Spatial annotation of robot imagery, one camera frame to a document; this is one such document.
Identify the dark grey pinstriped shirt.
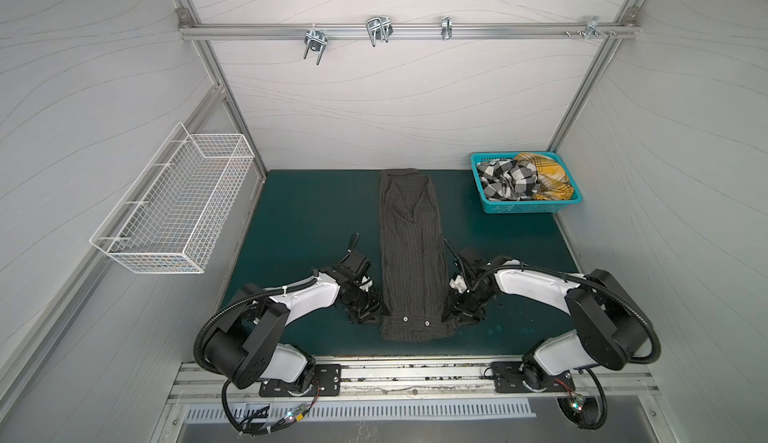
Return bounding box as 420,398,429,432
378,169,457,343

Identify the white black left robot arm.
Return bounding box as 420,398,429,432
193,249,384,395

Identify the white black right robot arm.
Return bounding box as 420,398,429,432
443,248,661,392

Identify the teal plastic laundry basket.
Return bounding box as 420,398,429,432
470,152,582,214

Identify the black white checkered shirt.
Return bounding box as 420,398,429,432
476,159,540,202

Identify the white slotted vent strip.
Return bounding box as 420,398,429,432
183,397,537,424

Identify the yellow plaid shirt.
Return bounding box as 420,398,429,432
514,152,575,201

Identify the metal u-bolt clamp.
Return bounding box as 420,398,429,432
303,28,328,65

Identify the metal double hook clamp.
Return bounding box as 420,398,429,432
365,15,393,47

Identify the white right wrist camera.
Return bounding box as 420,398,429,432
449,275,468,294

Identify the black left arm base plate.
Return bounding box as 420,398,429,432
259,363,341,398

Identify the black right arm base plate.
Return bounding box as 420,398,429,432
483,361,576,394

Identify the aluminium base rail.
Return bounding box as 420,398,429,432
166,355,661,404

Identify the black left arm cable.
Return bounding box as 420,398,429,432
193,231,361,435

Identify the white wire wall basket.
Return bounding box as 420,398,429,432
90,122,254,274

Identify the small metal ring clamp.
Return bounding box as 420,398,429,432
441,16,453,41

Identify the metal bracket with bolts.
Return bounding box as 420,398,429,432
564,16,618,41

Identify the aluminium top cross rail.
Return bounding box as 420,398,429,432
179,20,641,41

